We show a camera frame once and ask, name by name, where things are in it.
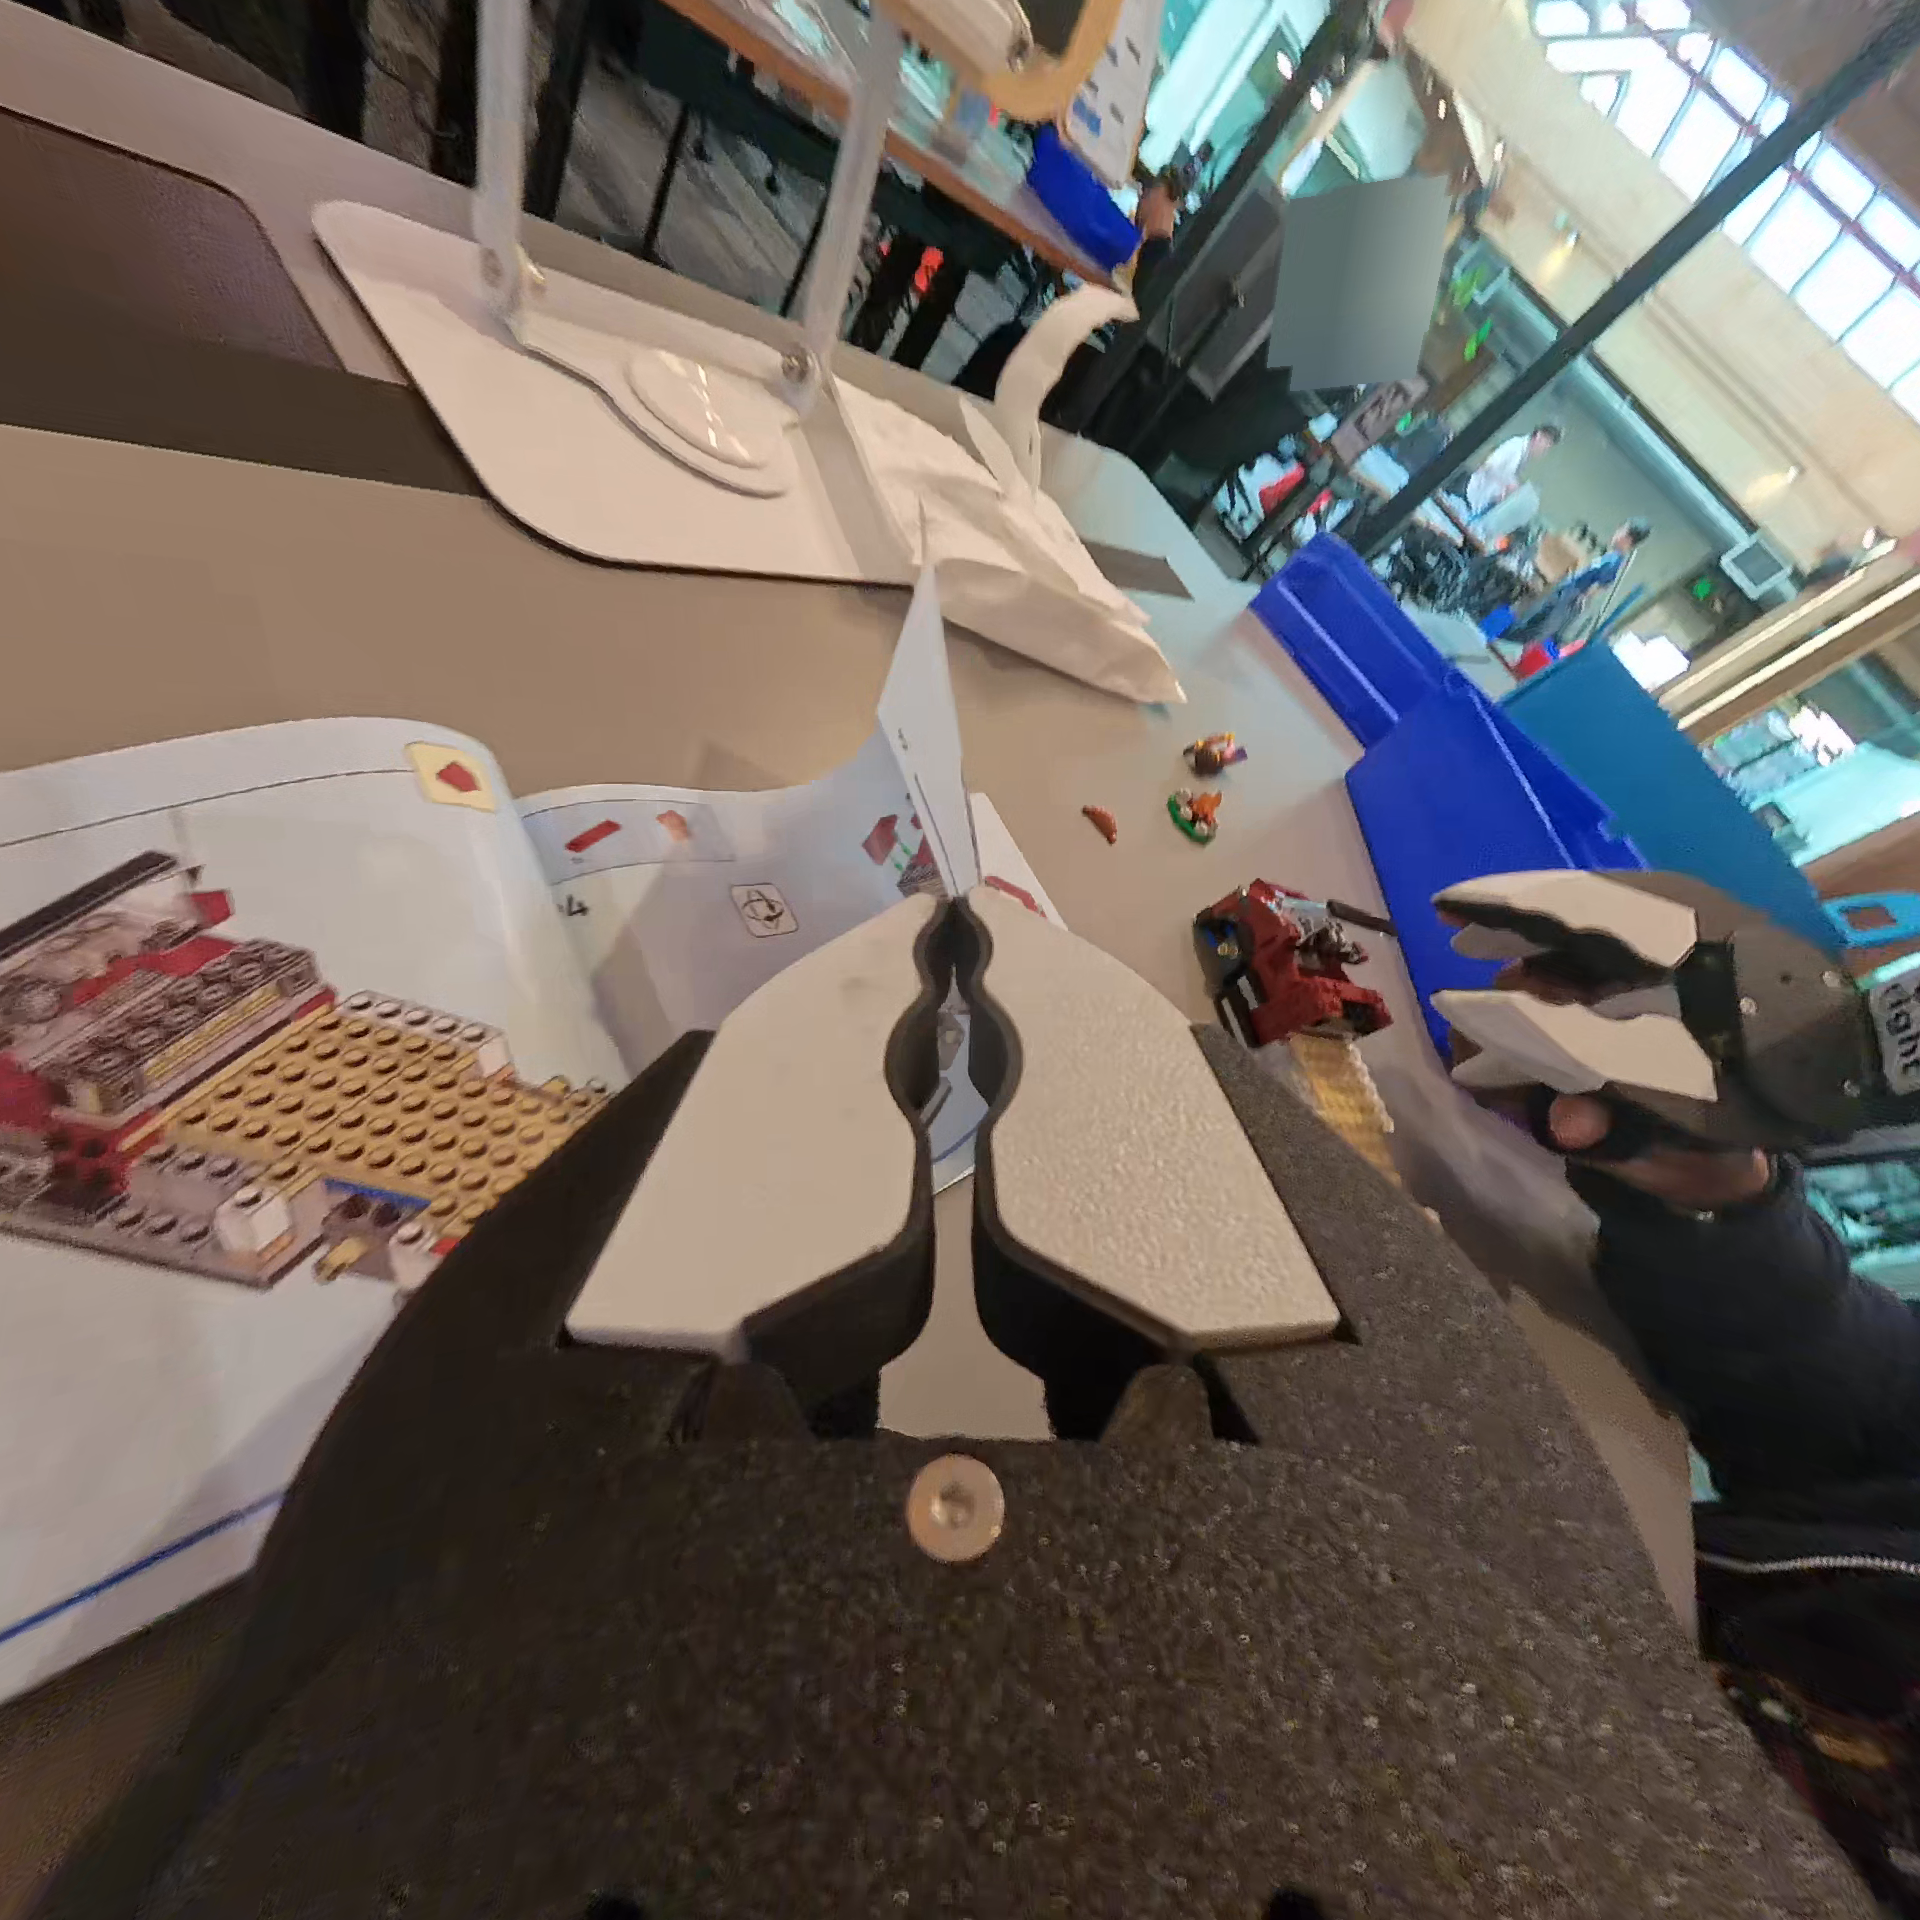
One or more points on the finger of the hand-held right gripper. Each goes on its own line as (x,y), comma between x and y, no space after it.
(1575,1036)
(1560,911)

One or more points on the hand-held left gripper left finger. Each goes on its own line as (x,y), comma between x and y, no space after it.
(779,1141)

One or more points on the person's right hand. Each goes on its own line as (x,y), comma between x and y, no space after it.
(1651,1148)

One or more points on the person's right forearm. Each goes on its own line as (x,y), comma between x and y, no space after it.
(1757,1335)

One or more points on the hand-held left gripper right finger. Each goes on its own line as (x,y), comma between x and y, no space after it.
(1131,1156)

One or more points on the red toy brick model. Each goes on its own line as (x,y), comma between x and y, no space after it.
(1290,964)

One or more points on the blue plastic bin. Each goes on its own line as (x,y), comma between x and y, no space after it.
(1441,734)

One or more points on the white paper bag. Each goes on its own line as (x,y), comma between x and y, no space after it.
(1005,557)

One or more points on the green and orange toy piece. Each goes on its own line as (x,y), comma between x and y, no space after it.
(1195,813)

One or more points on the toy brick instruction booklet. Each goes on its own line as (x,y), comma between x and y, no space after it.
(346,1079)

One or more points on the blue partition panel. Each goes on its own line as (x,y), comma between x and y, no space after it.
(1665,780)

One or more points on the dark desk mat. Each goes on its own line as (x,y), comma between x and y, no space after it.
(150,316)

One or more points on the white monitor stand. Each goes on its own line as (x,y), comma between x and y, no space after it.
(600,376)

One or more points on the orange and brown toy piece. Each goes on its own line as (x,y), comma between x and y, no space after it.
(1211,752)

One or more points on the tan toy brick plate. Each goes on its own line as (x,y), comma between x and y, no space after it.
(1343,1090)

